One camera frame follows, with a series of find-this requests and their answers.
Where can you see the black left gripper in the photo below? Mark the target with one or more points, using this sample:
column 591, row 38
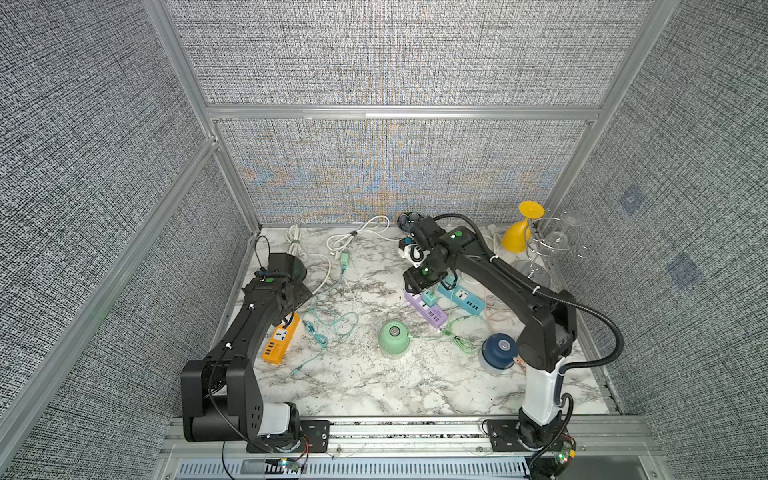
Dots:
column 301, row 292

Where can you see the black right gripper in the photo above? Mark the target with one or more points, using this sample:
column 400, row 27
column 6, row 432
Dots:
column 415, row 283

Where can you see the teal usb adapter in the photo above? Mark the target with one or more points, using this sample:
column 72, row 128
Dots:
column 429, row 298

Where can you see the purple power strip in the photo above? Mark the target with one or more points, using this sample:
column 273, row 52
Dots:
column 435, row 316

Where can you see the teal power strip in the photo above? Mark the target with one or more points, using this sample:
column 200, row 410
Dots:
column 466, row 300

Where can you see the light green meat grinder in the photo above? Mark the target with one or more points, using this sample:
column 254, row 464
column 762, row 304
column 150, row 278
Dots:
column 394, row 339

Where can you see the navy blue meat grinder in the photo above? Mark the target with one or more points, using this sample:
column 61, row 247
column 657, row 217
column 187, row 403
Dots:
column 498, row 353

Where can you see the dark green meat grinder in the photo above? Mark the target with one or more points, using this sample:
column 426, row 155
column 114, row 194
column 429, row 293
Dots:
column 297, row 268

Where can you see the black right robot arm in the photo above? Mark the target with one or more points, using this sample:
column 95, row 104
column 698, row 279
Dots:
column 452, row 243

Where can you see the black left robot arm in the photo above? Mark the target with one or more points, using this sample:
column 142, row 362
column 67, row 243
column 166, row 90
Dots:
column 221, row 398

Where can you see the orange power strip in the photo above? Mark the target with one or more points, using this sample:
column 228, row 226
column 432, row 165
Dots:
column 278, row 344

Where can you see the black grinder blade lid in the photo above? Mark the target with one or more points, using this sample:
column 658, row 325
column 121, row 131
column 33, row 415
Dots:
column 406, row 221

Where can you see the yellow plastic goblet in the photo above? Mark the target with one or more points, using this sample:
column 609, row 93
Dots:
column 517, row 235

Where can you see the clear wine glass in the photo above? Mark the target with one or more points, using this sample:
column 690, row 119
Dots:
column 556, row 242

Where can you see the chrome wire glass rack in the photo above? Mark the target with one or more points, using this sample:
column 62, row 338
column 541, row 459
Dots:
column 538, row 261

